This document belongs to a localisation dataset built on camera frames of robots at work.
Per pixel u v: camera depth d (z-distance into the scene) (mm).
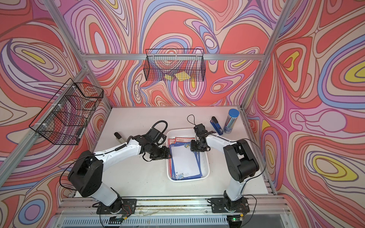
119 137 959
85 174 439
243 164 482
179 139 986
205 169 852
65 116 745
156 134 707
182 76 908
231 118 908
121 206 710
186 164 883
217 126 1038
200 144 801
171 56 879
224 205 712
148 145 646
